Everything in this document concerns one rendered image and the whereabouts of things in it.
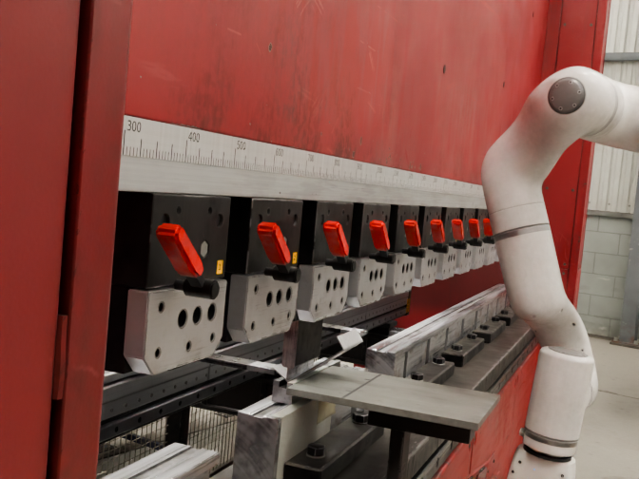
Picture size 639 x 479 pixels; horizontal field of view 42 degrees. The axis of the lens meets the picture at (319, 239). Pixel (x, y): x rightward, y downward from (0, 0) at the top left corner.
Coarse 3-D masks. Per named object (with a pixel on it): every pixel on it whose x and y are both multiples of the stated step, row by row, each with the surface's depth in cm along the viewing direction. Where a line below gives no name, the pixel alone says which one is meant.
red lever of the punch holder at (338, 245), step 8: (328, 224) 107; (336, 224) 107; (328, 232) 107; (336, 232) 107; (328, 240) 109; (336, 240) 108; (344, 240) 109; (336, 248) 110; (344, 248) 110; (336, 256) 112; (344, 256) 111; (328, 264) 114; (336, 264) 113; (344, 264) 113; (352, 264) 113
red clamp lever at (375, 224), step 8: (376, 224) 126; (384, 224) 126; (376, 232) 126; (384, 232) 127; (376, 240) 128; (384, 240) 128; (376, 248) 130; (384, 248) 129; (376, 256) 132; (384, 256) 131; (392, 256) 131
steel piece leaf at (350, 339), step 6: (354, 330) 122; (336, 336) 115; (342, 336) 117; (348, 336) 119; (354, 336) 121; (342, 342) 116; (348, 342) 118; (354, 342) 119; (360, 342) 122; (342, 348) 115; (348, 348) 116; (336, 354) 115; (324, 360) 116; (330, 360) 125; (318, 366) 119; (306, 372) 117; (294, 378) 118
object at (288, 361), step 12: (300, 324) 118; (312, 324) 122; (288, 336) 117; (300, 336) 118; (312, 336) 122; (288, 348) 117; (300, 348) 119; (312, 348) 123; (288, 360) 117; (300, 360) 119; (312, 360) 126; (288, 372) 118; (300, 372) 122
